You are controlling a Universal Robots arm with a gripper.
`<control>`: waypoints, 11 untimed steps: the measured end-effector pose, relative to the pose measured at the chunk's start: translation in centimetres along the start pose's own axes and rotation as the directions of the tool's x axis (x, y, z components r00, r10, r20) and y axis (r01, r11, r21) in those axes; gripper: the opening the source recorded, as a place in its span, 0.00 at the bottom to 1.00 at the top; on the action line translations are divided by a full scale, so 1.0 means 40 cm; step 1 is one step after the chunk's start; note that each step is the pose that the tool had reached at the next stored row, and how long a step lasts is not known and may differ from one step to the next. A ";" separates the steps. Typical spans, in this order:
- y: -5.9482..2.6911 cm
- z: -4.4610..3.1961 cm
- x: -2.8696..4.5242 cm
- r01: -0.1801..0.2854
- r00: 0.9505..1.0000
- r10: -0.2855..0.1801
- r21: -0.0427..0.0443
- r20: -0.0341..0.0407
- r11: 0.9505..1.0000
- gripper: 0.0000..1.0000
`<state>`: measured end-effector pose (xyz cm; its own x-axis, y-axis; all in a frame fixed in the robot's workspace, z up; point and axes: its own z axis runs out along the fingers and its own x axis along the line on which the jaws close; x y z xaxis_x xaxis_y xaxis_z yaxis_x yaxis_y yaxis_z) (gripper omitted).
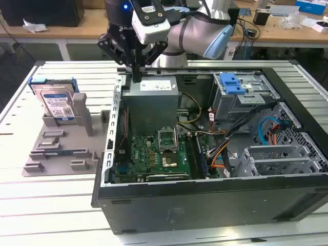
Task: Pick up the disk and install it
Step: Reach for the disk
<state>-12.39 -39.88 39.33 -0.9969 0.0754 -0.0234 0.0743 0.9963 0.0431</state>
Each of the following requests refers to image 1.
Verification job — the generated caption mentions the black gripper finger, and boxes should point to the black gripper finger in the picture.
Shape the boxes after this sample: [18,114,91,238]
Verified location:
[137,42,169,83]
[96,32,138,83]

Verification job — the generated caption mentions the hard disk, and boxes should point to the hard disk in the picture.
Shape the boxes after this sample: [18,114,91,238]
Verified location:
[28,76,80,121]

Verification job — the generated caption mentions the metal disk bay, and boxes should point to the metal disk bay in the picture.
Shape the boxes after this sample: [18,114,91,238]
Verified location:
[232,145,312,177]

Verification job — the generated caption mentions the wooden desk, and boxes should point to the wooden desk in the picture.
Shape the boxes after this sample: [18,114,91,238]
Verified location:
[0,0,328,62]

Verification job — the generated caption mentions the grey power supply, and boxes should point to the grey power supply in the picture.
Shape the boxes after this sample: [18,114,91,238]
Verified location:
[121,76,181,135]

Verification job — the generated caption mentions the large black box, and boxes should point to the large black box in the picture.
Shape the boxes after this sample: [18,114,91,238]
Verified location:
[0,0,85,28]

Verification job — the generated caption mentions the blue plastic latch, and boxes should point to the blue plastic latch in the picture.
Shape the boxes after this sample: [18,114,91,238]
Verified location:
[219,73,244,95]

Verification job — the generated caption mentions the crumpled white plastic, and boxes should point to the crumpled white plastic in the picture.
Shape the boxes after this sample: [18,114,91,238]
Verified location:
[22,18,49,34]

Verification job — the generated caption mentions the black computer tower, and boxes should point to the black computer tower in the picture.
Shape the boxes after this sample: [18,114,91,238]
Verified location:
[227,7,240,36]

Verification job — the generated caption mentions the metal optical drive cage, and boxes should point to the metal optical drive cage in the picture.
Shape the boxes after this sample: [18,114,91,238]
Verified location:
[212,73,281,129]

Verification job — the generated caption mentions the metal socket cover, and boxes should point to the metal socket cover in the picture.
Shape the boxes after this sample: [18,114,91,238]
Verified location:
[156,126,179,154]

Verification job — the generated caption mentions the grey parts rack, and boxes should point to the grey parts rack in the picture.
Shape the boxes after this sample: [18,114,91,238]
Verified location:
[22,92,112,177]

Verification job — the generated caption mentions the green motherboard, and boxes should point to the green motherboard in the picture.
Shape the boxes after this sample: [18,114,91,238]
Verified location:
[112,130,218,184]

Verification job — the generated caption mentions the black RAM slot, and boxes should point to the black RAM slot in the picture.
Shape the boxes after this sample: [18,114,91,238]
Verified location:
[184,134,199,180]

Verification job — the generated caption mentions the CPU socket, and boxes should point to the CPU socket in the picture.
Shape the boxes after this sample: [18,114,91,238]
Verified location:
[160,152,180,169]

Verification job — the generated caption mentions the small black box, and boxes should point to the small black box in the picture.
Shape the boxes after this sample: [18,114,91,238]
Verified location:
[253,8,271,26]

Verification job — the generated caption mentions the installed RAM stick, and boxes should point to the installed RAM stick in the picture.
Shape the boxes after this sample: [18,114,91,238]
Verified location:
[196,134,210,179]

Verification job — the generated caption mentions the loose RAM stick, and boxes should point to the loose RAM stick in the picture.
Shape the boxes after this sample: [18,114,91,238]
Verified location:
[43,151,77,156]

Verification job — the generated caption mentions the black graphics card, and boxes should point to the black graphics card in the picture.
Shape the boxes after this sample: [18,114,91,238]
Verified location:
[146,173,190,183]

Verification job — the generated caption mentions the clear plastic bags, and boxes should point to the clear plastic bags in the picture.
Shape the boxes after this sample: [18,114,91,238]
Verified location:
[278,12,308,29]

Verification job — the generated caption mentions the blue cardboard box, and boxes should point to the blue cardboard box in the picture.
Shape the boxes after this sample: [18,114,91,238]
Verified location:
[294,0,328,13]

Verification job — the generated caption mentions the white open box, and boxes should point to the white open box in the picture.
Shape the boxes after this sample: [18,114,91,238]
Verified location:
[301,17,328,33]

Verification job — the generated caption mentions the black PC case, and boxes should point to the black PC case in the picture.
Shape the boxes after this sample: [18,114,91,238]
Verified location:
[91,60,328,235]

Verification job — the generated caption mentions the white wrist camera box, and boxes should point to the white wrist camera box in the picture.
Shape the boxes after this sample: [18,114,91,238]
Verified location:
[131,0,180,45]

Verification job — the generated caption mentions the yellow black wire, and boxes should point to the yellow black wire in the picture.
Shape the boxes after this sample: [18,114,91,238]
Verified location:
[176,92,203,129]

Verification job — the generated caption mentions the thin red black wire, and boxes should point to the thin red black wire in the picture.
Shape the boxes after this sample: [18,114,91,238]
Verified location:
[119,107,129,154]

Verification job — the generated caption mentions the blue hanging cable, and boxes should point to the blue hanging cable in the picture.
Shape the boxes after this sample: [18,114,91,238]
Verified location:
[243,28,251,61]

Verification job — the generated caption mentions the black sleeved cable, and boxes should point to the black sleeved cable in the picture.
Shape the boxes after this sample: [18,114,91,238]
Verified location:
[222,102,280,144]

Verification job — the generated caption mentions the blue data wire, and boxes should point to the blue data wire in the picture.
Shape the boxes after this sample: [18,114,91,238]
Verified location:
[258,116,279,147]

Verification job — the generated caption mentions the orange yellow wire bundle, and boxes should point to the orange yellow wire bundle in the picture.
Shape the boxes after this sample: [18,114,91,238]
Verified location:
[208,142,233,170]

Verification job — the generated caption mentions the orange red power wire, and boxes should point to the orange red power wire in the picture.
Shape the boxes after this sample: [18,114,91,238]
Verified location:
[268,122,282,147]

